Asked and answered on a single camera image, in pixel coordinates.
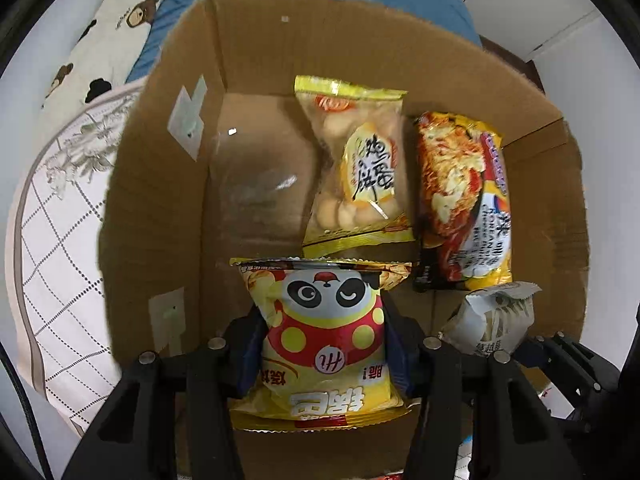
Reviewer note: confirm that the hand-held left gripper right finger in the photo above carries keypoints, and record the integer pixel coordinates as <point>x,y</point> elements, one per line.
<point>401,360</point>

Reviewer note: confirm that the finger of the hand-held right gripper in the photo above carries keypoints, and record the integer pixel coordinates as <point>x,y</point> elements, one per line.
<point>537,355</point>

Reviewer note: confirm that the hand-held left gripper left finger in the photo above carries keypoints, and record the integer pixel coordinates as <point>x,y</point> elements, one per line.
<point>248,360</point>

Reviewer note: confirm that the white grey snack packet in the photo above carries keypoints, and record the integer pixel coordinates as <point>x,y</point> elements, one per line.
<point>492,320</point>

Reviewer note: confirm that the yellow panda print chip packet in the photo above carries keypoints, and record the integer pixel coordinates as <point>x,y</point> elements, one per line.
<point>325,340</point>

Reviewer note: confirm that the brown cardboard box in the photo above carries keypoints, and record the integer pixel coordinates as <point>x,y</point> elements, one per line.
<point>165,210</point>

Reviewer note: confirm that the yellow red noodle packet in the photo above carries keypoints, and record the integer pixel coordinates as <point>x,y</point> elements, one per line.
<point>460,195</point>

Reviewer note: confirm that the yellow round biscuit packet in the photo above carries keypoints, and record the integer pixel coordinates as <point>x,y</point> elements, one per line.
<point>360,175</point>

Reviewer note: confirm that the floral checked white quilt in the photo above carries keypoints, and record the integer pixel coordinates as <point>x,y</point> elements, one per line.
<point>55,220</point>

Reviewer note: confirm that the white door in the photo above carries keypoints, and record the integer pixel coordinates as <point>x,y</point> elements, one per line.
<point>515,0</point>

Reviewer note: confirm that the bear print white pillow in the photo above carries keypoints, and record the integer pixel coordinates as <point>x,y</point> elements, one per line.
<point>115,25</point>

